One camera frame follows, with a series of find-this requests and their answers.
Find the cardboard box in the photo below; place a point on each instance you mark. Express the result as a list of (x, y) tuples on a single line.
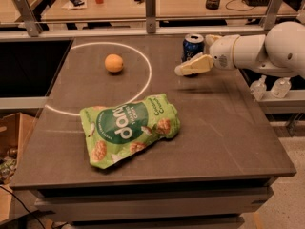
[(15, 132)]

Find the blue pepsi can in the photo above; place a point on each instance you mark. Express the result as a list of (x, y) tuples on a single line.
[(192, 45)]

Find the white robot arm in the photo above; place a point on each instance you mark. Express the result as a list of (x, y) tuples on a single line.
[(280, 52)]

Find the left metal rail bracket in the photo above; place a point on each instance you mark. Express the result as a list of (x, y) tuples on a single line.
[(32, 26)]

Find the black mesh cup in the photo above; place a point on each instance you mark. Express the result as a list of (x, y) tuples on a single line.
[(212, 4)]

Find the green chips bag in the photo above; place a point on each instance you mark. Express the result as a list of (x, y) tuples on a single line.
[(115, 133)]

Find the right metal rail bracket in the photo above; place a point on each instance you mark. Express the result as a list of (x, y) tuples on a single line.
[(269, 19)]

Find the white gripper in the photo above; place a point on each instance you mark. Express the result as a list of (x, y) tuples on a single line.
[(223, 52)]

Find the middle metal rail bracket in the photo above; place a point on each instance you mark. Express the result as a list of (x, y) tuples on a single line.
[(150, 14)]

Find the clear sanitizer bottle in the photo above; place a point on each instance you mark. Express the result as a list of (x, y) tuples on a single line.
[(281, 87), (258, 88)]

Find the orange fruit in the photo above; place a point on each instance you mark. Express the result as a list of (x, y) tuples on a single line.
[(114, 63)]

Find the metal rail bracket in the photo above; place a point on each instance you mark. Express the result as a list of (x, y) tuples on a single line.
[(269, 19), (150, 14), (32, 26)]

